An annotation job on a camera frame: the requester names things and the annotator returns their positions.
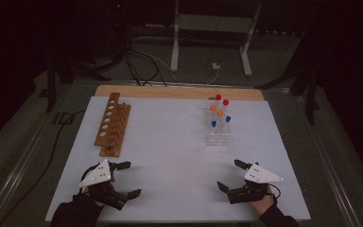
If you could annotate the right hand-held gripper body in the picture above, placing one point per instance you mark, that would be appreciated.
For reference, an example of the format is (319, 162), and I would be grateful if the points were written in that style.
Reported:
(258, 175)

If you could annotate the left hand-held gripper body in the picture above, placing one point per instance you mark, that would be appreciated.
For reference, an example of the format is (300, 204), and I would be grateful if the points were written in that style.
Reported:
(99, 176)

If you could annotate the clear plastic test tube rack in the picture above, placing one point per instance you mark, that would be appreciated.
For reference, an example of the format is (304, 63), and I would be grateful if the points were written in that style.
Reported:
(217, 138)

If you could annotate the wooden test tube rack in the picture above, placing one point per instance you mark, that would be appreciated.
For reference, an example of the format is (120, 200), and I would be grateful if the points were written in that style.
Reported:
(116, 126)

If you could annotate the blue capped test tube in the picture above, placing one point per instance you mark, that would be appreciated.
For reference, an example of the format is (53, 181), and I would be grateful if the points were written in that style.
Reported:
(214, 124)
(228, 118)

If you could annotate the orange capped test tube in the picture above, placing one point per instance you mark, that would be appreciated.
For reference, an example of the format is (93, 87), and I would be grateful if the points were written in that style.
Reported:
(213, 107)
(220, 112)

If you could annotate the person's left hand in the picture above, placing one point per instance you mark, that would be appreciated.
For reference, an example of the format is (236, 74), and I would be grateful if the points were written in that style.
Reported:
(98, 204)

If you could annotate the person's right hand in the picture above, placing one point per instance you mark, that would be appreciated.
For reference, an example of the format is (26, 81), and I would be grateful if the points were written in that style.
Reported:
(263, 205)

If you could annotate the white table mat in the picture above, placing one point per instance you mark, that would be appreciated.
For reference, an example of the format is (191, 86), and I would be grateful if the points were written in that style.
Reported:
(176, 195)

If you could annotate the black stand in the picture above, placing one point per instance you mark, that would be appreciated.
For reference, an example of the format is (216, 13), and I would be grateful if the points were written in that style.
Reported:
(51, 85)
(310, 101)

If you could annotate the white plug adapter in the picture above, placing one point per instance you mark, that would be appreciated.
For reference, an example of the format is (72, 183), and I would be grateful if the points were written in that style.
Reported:
(216, 66)

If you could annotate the white metal stand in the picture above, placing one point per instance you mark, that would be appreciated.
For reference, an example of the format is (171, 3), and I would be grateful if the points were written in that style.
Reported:
(175, 47)

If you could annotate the dark equipment tower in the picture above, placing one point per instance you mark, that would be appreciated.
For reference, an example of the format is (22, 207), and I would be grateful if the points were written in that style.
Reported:
(118, 31)

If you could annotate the metal floor rail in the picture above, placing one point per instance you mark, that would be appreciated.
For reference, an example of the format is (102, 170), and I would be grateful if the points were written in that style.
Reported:
(15, 176)
(334, 176)

